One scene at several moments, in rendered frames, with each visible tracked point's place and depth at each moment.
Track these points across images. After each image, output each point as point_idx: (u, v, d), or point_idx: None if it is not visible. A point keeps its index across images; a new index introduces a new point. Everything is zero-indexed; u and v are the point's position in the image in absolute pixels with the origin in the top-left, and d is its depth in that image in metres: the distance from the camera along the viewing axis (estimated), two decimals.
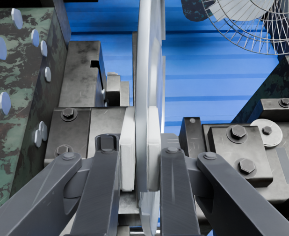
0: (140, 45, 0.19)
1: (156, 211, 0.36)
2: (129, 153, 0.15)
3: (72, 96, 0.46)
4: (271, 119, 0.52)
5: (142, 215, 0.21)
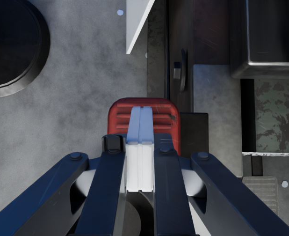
0: None
1: None
2: (135, 153, 0.15)
3: None
4: None
5: None
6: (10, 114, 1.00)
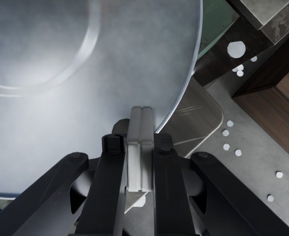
0: (5, 185, 0.22)
1: None
2: (135, 153, 0.15)
3: None
4: None
5: None
6: None
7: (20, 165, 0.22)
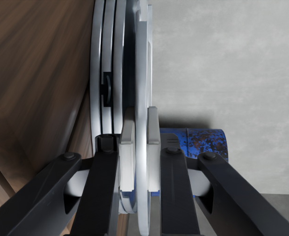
0: None
1: (144, 224, 0.22)
2: (129, 153, 0.15)
3: None
4: None
5: (140, 21, 0.18)
6: None
7: None
